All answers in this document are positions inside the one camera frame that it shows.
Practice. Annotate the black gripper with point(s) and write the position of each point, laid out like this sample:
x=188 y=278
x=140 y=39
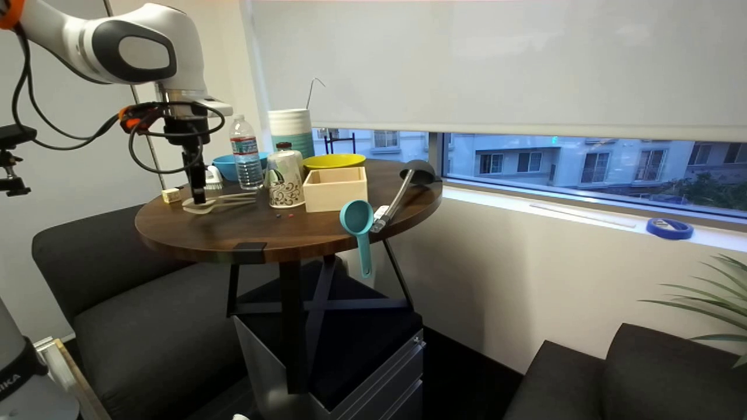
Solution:
x=192 y=141

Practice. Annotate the white plastic spoon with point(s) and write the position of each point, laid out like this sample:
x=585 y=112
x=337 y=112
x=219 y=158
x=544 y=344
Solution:
x=204 y=208

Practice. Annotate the white plastic fork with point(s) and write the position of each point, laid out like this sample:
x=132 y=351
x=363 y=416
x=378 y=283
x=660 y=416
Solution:
x=241 y=197

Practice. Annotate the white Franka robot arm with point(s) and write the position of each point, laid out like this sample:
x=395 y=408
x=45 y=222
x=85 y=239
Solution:
x=132 y=46

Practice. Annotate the white green-striped pack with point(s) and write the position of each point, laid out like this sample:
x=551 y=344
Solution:
x=212 y=178

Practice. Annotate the small beige printed block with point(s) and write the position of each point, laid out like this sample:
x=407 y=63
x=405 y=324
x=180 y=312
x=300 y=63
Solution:
x=171 y=197

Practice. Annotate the blue bowl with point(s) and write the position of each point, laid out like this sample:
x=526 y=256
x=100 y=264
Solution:
x=230 y=166

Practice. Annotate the clear plastic water bottle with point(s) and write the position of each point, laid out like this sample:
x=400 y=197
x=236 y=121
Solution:
x=245 y=154

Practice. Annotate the white jar black lid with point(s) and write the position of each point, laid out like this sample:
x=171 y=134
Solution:
x=285 y=156

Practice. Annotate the white teal tub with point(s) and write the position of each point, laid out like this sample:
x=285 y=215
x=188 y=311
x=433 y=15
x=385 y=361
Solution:
x=289 y=129

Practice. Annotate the yellow bowl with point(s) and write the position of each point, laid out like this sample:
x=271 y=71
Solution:
x=335 y=162

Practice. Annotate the light wooden box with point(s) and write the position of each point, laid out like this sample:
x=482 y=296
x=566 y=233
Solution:
x=337 y=194

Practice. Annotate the dark gray sofa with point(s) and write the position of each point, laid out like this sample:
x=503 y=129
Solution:
x=644 y=380
x=140 y=333

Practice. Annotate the teal plastic scoop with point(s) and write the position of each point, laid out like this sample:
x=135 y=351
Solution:
x=357 y=220

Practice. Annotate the white roller blind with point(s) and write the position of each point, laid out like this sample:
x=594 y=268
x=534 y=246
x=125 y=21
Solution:
x=505 y=60

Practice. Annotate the glass window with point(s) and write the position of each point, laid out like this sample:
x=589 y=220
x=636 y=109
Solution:
x=592 y=166

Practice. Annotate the blue tape roll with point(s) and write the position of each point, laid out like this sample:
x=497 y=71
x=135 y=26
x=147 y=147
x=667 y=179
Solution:
x=667 y=229

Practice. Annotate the green potted plant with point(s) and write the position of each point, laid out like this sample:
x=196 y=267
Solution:
x=714 y=303

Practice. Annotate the black camera stand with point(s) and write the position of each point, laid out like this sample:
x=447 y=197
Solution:
x=14 y=154

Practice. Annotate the light wooden frame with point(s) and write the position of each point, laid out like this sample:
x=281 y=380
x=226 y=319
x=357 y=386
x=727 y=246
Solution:
x=73 y=376

